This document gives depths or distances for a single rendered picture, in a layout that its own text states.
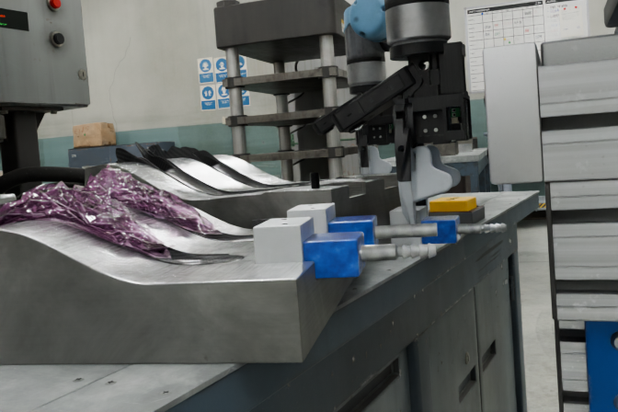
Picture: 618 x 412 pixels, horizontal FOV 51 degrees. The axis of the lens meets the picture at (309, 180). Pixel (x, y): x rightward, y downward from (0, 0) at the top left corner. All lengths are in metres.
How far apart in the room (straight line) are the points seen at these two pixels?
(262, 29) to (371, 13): 3.79
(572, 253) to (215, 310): 0.23
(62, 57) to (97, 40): 7.18
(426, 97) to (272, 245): 0.34
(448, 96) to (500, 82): 0.31
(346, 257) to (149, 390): 0.16
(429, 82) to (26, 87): 0.98
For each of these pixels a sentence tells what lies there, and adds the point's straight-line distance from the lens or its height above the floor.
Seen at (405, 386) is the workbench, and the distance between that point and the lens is 0.91.
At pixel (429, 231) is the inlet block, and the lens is 0.59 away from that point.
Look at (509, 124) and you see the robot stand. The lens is 0.44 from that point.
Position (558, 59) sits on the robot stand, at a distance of 0.46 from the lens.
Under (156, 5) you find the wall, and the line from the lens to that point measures 8.39.
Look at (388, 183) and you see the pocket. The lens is 0.90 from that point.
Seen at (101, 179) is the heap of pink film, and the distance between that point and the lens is 0.67.
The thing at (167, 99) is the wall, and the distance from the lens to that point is 8.20.
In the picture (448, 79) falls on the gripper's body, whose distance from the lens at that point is 0.77.
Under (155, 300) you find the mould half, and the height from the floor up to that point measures 0.84.
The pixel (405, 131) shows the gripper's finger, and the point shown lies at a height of 0.95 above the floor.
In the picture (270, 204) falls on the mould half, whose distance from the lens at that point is 0.75.
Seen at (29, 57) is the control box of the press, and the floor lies 1.17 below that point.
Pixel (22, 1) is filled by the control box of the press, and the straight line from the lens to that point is 1.57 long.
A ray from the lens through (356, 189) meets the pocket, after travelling 0.80.
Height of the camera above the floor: 0.94
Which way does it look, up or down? 3 degrees down
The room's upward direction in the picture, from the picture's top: 4 degrees counter-clockwise
